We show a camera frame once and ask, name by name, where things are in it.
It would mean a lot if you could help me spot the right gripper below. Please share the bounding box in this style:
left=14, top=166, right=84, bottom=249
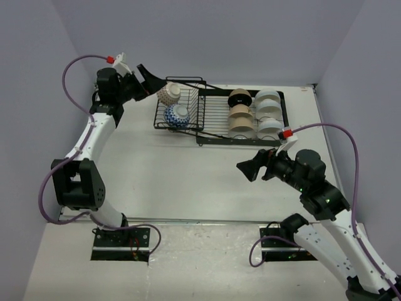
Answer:
left=236, top=142, right=307, bottom=192

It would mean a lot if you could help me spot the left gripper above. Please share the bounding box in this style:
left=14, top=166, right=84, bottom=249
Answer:
left=115, top=65, right=166, bottom=104

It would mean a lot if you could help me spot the brown patterned bowl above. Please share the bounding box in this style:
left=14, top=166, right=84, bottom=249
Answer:
left=157, top=82, right=181, bottom=106

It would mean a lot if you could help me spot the blue zigzag red bowl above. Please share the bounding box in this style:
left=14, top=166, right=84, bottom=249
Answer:
left=164, top=103, right=190, bottom=127

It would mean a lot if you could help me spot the beige bowl front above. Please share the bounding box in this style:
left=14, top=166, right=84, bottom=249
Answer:
left=228, top=117, right=256, bottom=139

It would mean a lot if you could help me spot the beige bowl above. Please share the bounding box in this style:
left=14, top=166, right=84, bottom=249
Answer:
left=228, top=104, right=254, bottom=120
left=228, top=117, right=256, bottom=139

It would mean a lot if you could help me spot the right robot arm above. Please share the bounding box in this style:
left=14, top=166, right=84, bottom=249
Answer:
left=236, top=149, right=400, bottom=300

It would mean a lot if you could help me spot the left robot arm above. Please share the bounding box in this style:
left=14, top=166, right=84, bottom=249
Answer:
left=51, top=63, right=167, bottom=246

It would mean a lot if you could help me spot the white bowl front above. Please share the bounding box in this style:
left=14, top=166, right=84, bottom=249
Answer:
left=257, top=118, right=284, bottom=139

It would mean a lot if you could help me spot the white bowl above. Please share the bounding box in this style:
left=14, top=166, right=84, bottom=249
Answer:
left=257, top=118, right=284, bottom=139
left=254, top=89, right=281, bottom=103
left=256, top=99, right=282, bottom=120

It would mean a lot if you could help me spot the white bowl middle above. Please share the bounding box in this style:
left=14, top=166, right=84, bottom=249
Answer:
left=256, top=99, right=282, bottom=120

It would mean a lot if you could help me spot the tan black bowl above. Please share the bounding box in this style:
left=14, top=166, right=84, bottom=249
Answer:
left=227, top=88, right=252, bottom=108

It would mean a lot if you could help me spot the white bowl back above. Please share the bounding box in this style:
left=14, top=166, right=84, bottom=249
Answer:
left=254, top=89, right=281, bottom=103

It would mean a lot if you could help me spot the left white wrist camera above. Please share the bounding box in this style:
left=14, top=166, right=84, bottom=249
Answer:
left=107, top=52, right=132, bottom=77

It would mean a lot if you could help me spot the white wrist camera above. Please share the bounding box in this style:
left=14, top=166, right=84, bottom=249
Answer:
left=107, top=52, right=132, bottom=77
left=276, top=127, right=298, bottom=155

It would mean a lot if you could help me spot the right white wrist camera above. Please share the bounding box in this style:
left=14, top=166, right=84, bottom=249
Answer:
left=276, top=127, right=298, bottom=155

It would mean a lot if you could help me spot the black wire dish rack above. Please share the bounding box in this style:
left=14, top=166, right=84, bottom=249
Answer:
left=154, top=77, right=280, bottom=147

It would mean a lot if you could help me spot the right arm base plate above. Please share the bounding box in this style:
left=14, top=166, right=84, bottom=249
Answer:
left=259, top=223, right=316, bottom=262

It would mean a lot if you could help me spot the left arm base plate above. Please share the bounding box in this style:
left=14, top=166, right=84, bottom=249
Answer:
left=90, top=228, right=150, bottom=263

